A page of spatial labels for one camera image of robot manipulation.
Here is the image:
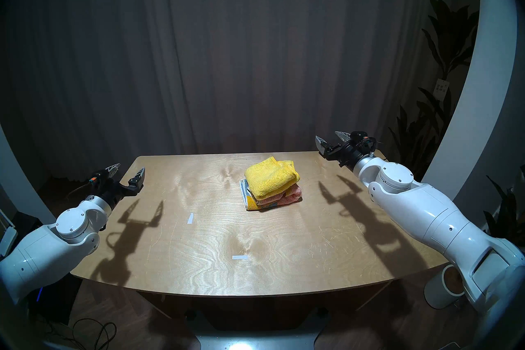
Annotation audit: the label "yellow terry towel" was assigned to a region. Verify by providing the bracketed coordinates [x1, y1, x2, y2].
[244, 156, 301, 199]

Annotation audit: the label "white round plant pot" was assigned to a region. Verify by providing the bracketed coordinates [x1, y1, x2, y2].
[424, 264, 465, 309]

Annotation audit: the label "white curved arch panel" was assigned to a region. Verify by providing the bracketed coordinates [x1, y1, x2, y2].
[413, 0, 525, 260]
[0, 123, 73, 250]

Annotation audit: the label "black floor cables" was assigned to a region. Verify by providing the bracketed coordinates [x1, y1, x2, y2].
[45, 317, 119, 350]

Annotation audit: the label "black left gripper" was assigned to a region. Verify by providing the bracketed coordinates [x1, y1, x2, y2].
[91, 163, 146, 210]

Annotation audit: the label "tall dark leafy plant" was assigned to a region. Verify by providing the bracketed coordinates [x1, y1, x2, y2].
[387, 0, 481, 190]

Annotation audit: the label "white wall device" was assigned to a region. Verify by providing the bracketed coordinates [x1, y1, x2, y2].
[0, 225, 18, 258]

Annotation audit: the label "grey pleated curtain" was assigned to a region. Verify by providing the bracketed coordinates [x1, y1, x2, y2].
[0, 0, 481, 182]

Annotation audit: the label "small dark leafy plant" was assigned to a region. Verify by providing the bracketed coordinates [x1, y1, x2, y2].
[483, 166, 525, 247]

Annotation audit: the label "white plant tag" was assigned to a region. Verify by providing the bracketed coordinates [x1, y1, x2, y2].
[434, 78, 450, 102]

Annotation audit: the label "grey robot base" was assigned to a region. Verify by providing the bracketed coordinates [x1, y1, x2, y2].
[196, 330, 325, 350]

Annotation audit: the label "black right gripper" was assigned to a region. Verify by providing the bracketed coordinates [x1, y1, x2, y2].
[315, 131, 372, 168]

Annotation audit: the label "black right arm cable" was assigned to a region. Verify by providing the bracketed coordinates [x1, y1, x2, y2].
[351, 131, 379, 157]

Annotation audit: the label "pink blue sunflower towel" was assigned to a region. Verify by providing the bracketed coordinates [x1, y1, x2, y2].
[239, 179, 304, 211]

